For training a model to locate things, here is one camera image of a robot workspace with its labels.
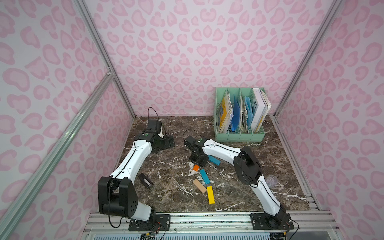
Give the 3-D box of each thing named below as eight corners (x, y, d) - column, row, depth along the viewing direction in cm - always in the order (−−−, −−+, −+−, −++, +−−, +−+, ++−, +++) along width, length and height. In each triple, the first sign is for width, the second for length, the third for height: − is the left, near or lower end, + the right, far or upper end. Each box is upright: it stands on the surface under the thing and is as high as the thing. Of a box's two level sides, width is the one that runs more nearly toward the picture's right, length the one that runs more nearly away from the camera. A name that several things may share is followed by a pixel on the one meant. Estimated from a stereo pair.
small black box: (147, 189, 86) (146, 188, 84) (138, 177, 91) (137, 175, 89) (154, 184, 88) (153, 182, 86) (145, 172, 93) (144, 170, 91)
